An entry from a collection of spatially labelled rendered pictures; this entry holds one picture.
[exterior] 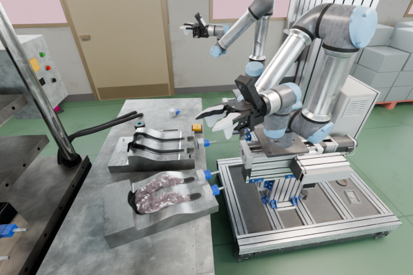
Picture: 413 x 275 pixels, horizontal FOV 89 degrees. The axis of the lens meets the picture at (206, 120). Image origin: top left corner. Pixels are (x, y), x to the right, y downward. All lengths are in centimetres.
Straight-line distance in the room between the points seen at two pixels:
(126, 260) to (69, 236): 30
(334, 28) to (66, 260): 134
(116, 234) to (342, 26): 112
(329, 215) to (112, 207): 159
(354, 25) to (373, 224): 165
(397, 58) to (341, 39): 307
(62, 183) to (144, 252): 67
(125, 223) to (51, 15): 317
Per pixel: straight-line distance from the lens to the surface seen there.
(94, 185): 137
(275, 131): 76
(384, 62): 379
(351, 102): 141
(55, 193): 147
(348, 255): 219
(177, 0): 339
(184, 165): 127
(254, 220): 182
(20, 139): 150
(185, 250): 106
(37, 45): 159
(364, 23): 83
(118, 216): 106
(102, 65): 371
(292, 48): 87
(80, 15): 358
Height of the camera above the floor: 177
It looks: 35 degrees down
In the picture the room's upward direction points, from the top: straight up
